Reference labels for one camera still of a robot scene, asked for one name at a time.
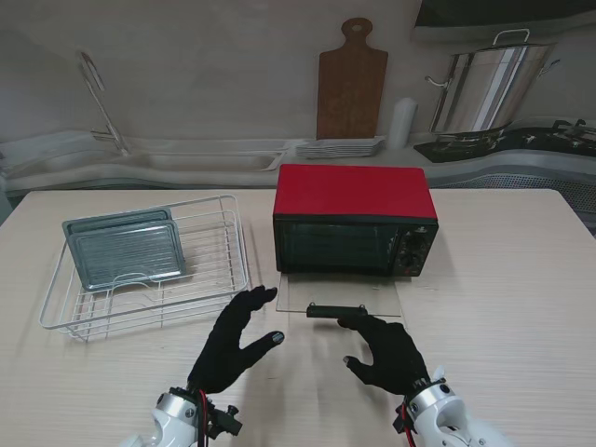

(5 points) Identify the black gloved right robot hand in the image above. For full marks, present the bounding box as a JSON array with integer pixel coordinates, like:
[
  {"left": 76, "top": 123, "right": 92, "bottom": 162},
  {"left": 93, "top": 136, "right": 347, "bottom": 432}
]
[{"left": 337, "top": 312, "right": 430, "bottom": 398}]

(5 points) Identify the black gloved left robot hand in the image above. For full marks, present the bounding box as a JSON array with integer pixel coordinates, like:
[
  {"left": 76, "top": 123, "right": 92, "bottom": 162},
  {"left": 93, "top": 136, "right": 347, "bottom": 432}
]
[{"left": 187, "top": 284, "right": 286, "bottom": 395}]

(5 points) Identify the ribbed grey metal baking tray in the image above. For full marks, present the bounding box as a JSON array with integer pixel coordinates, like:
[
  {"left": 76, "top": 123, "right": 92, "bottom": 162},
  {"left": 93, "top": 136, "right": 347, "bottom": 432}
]
[
  {"left": 67, "top": 219, "right": 195, "bottom": 292},
  {"left": 61, "top": 209, "right": 173, "bottom": 234}
]

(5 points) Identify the red black toaster oven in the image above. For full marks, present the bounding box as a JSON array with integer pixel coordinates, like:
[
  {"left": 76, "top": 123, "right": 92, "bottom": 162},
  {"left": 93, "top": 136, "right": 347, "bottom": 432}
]
[{"left": 272, "top": 163, "right": 440, "bottom": 279}]

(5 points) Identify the printed kitchen backdrop banner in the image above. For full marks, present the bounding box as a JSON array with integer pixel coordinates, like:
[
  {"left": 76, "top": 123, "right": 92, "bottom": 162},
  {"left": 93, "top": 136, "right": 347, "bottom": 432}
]
[{"left": 0, "top": 0, "right": 596, "bottom": 193}]

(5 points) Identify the red black left arm cable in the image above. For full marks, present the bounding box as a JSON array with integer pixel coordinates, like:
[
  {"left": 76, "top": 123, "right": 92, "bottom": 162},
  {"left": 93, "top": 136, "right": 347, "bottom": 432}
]
[{"left": 195, "top": 389, "right": 213, "bottom": 447}]

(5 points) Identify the red black arm cable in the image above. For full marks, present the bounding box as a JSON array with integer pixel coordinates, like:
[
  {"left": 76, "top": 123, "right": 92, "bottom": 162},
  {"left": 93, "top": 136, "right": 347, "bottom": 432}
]
[
  {"left": 195, "top": 389, "right": 213, "bottom": 447},
  {"left": 395, "top": 402, "right": 418, "bottom": 447}
]

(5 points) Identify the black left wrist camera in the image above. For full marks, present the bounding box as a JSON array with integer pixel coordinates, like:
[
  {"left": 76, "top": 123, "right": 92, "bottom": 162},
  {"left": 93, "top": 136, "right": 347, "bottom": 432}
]
[{"left": 207, "top": 404, "right": 244, "bottom": 440}]

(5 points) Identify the white wire dish rack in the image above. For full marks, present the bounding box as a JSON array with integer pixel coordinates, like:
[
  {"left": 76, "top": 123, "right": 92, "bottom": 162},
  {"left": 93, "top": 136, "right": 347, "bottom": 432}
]
[{"left": 39, "top": 194, "right": 252, "bottom": 344}]

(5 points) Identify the red black right arm cable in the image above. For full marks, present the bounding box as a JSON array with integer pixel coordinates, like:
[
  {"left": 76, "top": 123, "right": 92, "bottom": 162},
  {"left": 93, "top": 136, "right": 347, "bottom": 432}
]
[{"left": 395, "top": 402, "right": 418, "bottom": 447}]

